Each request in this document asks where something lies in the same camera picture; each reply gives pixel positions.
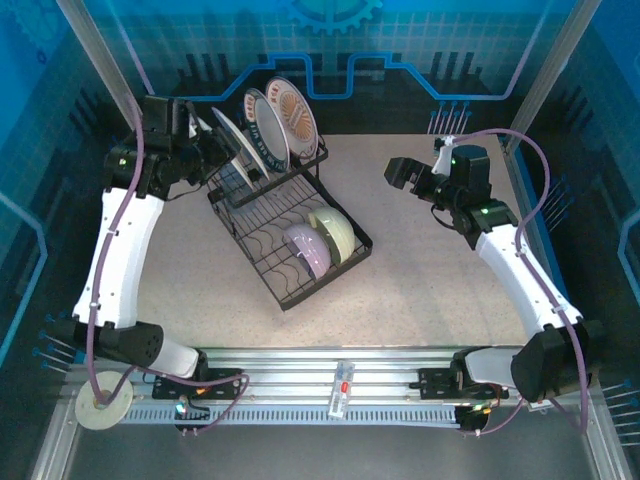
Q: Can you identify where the blue white striped plate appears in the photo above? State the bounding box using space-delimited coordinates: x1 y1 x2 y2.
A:
210 106 257 191

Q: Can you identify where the white plate orange sunburst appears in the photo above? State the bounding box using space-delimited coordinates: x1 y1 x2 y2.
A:
264 75 320 160

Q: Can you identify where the pale green bowl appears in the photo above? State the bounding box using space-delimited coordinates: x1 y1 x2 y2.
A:
306 205 357 266

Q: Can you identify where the lilac bowl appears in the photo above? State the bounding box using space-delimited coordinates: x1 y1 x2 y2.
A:
282 223 333 280

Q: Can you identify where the black wire dish rack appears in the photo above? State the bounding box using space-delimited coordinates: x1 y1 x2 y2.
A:
206 134 375 312

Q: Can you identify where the clear label tag red mark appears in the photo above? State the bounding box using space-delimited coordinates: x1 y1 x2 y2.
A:
327 360 357 420

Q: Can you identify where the black controller board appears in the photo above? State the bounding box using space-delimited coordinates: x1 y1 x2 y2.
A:
172 394 211 437
455 403 494 437

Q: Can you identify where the white tape roll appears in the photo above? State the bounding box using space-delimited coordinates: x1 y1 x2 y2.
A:
74 370 135 431

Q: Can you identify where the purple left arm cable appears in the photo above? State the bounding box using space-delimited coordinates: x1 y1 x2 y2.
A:
85 97 251 436

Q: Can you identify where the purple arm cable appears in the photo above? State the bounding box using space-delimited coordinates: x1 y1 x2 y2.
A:
452 128 591 436
85 97 251 436

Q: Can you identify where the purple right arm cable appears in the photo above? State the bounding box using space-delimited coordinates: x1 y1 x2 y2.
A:
452 128 591 436

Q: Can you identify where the aluminium enclosure post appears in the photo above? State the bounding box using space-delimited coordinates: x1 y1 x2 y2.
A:
53 0 151 109
502 0 604 151

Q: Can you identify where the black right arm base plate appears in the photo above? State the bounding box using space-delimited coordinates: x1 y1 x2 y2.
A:
417 367 510 401

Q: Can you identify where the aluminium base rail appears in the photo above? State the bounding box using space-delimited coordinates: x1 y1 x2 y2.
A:
64 347 601 427

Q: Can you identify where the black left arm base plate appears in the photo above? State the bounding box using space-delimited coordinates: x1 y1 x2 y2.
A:
152 367 245 401

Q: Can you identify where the grey slotted cable duct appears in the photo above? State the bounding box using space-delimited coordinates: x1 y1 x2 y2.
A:
122 405 461 427

